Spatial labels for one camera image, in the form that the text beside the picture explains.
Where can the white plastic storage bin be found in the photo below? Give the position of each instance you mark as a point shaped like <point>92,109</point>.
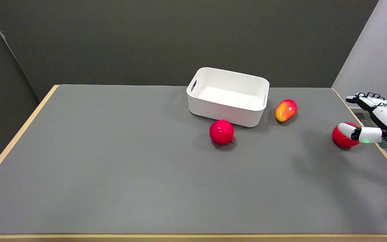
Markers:
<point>227,96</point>

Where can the red pomegranate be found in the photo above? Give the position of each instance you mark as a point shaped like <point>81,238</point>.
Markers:
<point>221,132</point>

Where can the red yellow mango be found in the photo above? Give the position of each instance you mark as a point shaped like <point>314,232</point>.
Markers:
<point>285,110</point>

